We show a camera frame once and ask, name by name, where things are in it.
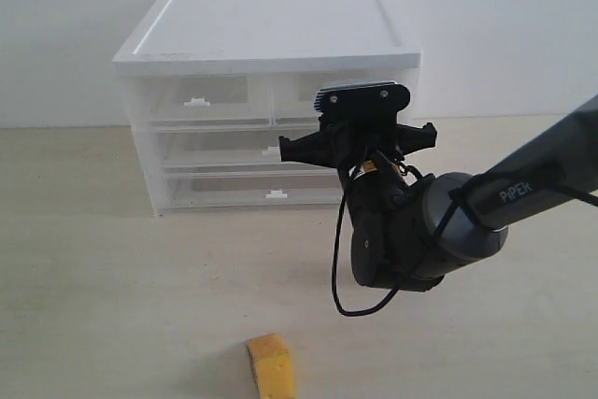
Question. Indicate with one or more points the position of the white plastic drawer cabinet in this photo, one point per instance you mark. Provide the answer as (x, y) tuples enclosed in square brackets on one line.
[(215, 38)]

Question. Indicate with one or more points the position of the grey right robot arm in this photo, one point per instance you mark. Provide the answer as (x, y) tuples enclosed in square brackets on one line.
[(408, 236)]

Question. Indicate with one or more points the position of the yellow sponge wedge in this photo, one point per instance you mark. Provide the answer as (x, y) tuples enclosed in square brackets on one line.
[(271, 367)]

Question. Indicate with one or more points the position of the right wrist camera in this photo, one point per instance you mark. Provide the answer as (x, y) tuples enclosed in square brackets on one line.
[(377, 101)]

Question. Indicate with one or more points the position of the clear wide drawer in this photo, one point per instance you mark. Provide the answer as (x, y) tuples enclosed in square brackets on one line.
[(203, 148), (261, 189)]

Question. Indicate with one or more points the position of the clear bottom wide drawer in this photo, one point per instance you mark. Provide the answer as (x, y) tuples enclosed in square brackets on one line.
[(261, 189)]

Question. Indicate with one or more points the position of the clear middle wide drawer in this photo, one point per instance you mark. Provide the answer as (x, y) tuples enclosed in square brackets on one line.
[(203, 148)]

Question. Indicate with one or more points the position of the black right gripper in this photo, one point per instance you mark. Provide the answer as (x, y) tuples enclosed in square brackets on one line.
[(342, 145)]

